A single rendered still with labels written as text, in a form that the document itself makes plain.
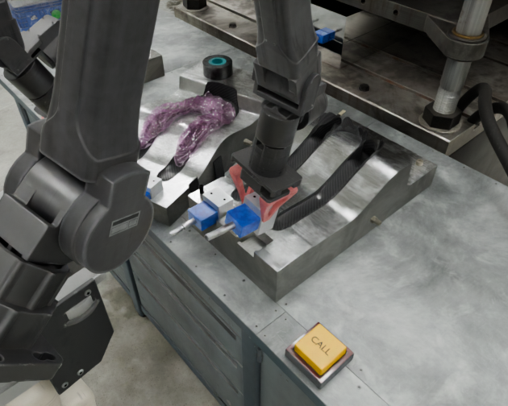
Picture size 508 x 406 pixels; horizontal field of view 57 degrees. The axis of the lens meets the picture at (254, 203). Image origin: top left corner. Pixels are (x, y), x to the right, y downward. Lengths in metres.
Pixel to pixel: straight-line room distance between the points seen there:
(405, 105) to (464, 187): 0.39
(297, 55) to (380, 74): 1.07
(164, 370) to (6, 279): 1.36
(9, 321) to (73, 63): 0.20
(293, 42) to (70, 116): 0.28
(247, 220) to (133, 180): 0.41
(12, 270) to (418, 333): 0.68
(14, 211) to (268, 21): 0.32
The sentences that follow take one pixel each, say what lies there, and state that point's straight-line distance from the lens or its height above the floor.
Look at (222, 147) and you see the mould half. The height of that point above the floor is 0.88.
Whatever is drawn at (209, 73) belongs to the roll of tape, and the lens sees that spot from 1.28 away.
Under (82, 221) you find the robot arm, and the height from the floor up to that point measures 1.26.
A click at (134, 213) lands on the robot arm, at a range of 0.40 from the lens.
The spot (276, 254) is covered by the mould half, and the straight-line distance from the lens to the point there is 0.83.
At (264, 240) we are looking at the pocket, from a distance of 0.88.
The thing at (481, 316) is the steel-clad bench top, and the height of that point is 0.80.
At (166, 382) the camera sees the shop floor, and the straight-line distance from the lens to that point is 1.71.
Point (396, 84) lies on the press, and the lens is 1.60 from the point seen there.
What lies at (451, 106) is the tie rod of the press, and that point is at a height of 0.85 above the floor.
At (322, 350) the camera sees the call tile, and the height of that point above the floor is 0.84.
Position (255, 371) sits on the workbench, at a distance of 1.12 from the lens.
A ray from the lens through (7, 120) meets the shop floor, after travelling 3.15.
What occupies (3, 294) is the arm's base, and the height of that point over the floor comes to 1.23.
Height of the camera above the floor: 1.51
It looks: 43 degrees down
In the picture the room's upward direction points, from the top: straight up
